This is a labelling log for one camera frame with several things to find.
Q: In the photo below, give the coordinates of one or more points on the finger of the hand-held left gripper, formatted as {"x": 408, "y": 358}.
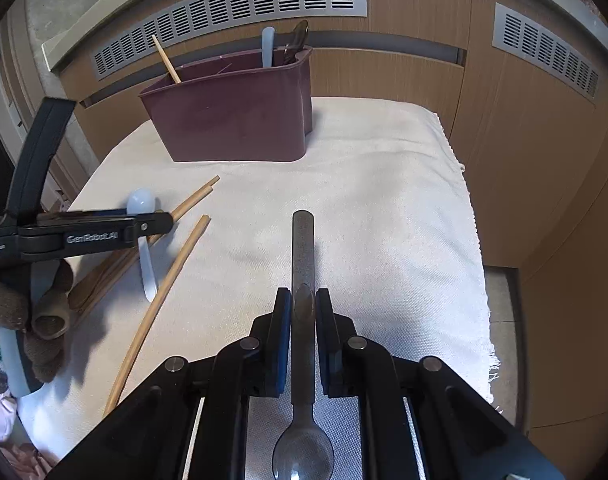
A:
{"x": 41, "y": 160}
{"x": 154, "y": 222}

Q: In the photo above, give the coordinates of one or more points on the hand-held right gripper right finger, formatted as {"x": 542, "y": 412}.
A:
{"x": 324, "y": 340}

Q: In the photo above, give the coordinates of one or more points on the white ceramic spoon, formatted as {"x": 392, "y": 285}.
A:
{"x": 143, "y": 200}

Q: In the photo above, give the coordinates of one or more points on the person's left hand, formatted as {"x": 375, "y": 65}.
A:
{"x": 4, "y": 300}

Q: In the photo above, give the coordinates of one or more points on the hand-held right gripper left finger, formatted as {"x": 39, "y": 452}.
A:
{"x": 282, "y": 340}

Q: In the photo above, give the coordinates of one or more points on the white fringed cloth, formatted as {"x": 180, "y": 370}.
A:
{"x": 384, "y": 210}

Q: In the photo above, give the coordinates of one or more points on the maroon plastic utensil holder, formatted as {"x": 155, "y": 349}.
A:
{"x": 224, "y": 115}

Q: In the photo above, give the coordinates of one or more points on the short grey vent grille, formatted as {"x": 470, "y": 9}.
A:
{"x": 544, "y": 50}

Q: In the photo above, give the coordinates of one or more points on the blue-grey plastic spoon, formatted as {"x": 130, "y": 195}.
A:
{"x": 268, "y": 47}

